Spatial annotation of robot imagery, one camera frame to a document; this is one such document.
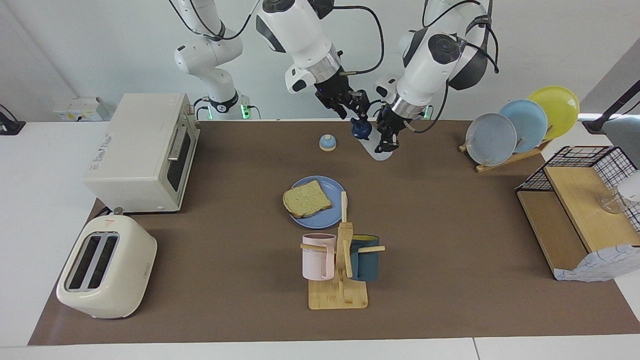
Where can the white wall socket box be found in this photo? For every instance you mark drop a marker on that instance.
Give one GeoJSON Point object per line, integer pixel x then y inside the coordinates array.
{"type": "Point", "coordinates": [77, 109]}

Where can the light blue plate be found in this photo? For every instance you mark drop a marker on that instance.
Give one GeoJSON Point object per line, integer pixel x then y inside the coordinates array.
{"type": "Point", "coordinates": [530, 122]}

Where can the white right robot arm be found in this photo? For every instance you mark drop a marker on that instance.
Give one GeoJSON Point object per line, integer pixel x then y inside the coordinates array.
{"type": "Point", "coordinates": [295, 30]}

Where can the white toaster oven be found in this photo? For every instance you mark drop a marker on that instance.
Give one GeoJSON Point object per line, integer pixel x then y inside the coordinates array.
{"type": "Point", "coordinates": [130, 150]}

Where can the black clamp base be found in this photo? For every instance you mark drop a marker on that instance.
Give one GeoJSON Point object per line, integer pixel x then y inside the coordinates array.
{"type": "Point", "coordinates": [10, 127]}

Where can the wooden mug tree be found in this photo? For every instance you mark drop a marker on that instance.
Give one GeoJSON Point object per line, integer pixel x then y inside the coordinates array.
{"type": "Point", "coordinates": [337, 297]}

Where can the brown table mat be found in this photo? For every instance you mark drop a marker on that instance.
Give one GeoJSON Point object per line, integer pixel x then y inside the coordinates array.
{"type": "Point", "coordinates": [450, 250]}

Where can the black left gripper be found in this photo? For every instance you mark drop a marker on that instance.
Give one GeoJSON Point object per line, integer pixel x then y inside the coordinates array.
{"type": "Point", "coordinates": [395, 120]}

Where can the pink mug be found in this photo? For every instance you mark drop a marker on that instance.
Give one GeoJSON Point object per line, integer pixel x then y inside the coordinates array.
{"type": "Point", "coordinates": [315, 262]}

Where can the wooden plate rack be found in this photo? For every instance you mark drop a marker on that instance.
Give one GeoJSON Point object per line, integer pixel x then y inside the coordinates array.
{"type": "Point", "coordinates": [482, 167]}

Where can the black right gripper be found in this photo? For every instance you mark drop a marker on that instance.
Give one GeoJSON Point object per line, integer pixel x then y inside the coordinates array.
{"type": "Point", "coordinates": [335, 92]}

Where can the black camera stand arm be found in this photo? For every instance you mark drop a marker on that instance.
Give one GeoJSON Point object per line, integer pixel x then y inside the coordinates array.
{"type": "Point", "coordinates": [607, 115]}

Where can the yellow plate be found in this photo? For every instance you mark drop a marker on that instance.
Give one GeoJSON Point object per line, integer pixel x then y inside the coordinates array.
{"type": "Point", "coordinates": [557, 107]}

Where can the cream two-slot toaster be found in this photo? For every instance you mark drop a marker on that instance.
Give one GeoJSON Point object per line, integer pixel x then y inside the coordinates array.
{"type": "Point", "coordinates": [130, 270]}

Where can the grey plate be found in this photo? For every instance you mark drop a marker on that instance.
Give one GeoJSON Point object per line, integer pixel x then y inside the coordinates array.
{"type": "Point", "coordinates": [490, 140]}

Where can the wooden shelf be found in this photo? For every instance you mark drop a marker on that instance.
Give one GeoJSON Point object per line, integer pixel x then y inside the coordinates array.
{"type": "Point", "coordinates": [575, 210]}

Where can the clear glass cup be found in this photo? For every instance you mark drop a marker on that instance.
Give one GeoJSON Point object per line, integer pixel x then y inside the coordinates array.
{"type": "Point", "coordinates": [631, 190]}

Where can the dark teal mug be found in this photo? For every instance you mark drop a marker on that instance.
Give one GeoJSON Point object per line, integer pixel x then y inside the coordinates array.
{"type": "Point", "coordinates": [367, 265]}

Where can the squeeze bottle with blue cap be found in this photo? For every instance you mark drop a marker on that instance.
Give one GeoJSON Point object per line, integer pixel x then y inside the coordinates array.
{"type": "Point", "coordinates": [380, 154]}

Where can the white patterned cloth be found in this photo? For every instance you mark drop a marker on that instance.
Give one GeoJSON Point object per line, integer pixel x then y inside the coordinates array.
{"type": "Point", "coordinates": [600, 265]}

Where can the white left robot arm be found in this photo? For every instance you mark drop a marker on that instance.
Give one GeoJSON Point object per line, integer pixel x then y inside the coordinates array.
{"type": "Point", "coordinates": [430, 60]}

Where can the slice of toast bread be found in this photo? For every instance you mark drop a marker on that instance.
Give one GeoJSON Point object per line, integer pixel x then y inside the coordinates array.
{"type": "Point", "coordinates": [306, 199]}

